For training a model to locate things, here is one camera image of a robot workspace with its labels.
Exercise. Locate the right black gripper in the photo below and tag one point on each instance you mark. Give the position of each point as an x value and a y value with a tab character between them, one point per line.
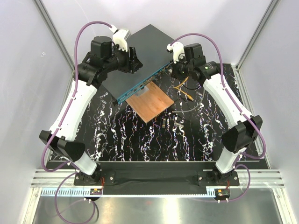
174	73

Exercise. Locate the small clear plug part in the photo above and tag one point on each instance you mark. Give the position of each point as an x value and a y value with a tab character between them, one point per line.
178	124

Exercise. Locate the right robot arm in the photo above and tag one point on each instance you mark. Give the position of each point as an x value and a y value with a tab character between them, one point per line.
189	61

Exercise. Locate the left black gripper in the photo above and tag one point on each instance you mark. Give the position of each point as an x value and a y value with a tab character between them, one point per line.
132	61

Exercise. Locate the small brass metal part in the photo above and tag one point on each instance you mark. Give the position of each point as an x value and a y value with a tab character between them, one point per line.
164	122

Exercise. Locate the black marble pattern mat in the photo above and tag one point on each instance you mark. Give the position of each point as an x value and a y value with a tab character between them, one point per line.
116	133

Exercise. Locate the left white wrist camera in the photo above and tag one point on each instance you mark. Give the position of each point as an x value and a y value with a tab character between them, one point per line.
120	37

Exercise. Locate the grey metal bracket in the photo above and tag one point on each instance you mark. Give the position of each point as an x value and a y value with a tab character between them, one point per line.
141	91

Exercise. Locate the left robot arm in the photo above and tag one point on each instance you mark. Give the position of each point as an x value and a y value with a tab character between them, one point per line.
106	55

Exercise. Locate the wooden board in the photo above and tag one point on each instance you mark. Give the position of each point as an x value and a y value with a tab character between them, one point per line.
151	104

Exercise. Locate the teal network switch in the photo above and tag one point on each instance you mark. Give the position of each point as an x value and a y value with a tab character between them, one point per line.
150	44

